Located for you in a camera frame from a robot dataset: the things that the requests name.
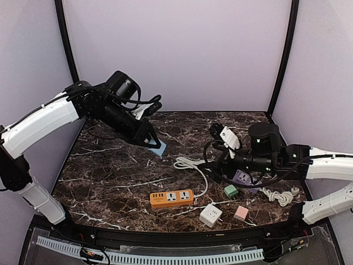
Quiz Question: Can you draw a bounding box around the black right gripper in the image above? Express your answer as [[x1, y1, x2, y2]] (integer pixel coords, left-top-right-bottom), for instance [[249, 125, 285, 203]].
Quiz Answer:
[[197, 142, 275, 184]]

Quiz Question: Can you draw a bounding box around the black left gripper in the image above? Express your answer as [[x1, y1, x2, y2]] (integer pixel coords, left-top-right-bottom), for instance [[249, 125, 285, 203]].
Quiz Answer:
[[98, 98, 161, 149]]

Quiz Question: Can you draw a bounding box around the blue charger plug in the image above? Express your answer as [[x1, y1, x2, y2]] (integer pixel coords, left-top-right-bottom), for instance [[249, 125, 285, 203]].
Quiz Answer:
[[148, 141, 167, 157]]

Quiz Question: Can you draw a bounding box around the orange power strip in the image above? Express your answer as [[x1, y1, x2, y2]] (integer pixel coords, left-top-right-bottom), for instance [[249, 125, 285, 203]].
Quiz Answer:
[[149, 189, 194, 209]]

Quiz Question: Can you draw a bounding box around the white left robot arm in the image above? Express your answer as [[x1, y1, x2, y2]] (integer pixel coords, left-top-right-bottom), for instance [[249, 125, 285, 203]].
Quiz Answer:
[[1, 77, 166, 241]]

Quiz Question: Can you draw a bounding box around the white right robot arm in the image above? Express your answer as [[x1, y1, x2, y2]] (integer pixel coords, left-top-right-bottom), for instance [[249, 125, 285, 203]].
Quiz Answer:
[[198, 142, 352, 240]]

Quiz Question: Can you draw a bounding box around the green charger plug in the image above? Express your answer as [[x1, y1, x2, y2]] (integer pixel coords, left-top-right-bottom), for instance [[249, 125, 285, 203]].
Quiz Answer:
[[224, 185, 239, 199]]

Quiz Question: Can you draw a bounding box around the pink charger plug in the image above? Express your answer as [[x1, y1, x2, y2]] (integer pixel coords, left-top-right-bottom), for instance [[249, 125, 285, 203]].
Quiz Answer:
[[234, 206, 249, 221]]

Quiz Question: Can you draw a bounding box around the purple power strip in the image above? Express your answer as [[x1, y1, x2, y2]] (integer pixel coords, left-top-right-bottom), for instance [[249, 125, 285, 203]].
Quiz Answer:
[[231, 169, 261, 187]]

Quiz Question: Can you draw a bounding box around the white cube adapter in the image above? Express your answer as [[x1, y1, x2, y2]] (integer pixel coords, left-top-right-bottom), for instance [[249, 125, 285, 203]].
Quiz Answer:
[[199, 204, 222, 228]]

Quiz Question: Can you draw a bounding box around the white power strip cable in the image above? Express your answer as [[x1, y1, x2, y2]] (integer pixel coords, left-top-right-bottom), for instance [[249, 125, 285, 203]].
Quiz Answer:
[[173, 156, 218, 198]]

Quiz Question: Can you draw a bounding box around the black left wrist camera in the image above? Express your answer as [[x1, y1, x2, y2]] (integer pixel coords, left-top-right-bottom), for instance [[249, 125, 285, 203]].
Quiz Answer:
[[105, 71, 141, 104]]

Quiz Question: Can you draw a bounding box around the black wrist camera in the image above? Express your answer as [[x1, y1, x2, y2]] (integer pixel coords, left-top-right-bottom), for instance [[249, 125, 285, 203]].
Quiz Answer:
[[105, 71, 141, 104], [248, 123, 281, 157]]

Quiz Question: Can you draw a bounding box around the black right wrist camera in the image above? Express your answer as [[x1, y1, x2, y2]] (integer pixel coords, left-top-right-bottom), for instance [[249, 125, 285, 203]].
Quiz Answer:
[[248, 123, 281, 157]]

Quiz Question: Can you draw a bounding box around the white coiled cable with plug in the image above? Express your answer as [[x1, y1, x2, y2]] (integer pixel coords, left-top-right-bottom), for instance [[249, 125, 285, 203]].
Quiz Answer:
[[261, 185, 301, 207]]

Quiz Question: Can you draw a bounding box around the black front rail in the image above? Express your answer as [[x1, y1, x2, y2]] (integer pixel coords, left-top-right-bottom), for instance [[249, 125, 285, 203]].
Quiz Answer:
[[50, 222, 313, 248]]

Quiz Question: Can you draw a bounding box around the white slotted cable duct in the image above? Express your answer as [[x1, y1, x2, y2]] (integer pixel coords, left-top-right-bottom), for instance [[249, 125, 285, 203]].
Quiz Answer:
[[35, 236, 265, 265]]

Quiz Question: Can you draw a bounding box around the black left frame post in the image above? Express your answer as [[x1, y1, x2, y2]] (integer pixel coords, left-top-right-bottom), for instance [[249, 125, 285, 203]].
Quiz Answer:
[[54, 0, 91, 118]]

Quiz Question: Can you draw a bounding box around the black frame post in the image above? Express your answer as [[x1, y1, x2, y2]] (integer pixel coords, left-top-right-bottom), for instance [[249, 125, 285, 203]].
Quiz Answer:
[[54, 0, 91, 118], [266, 0, 299, 120]]

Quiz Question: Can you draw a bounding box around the black right frame post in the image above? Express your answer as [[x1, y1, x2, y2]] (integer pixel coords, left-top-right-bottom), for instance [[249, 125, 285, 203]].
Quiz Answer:
[[266, 0, 299, 120]]

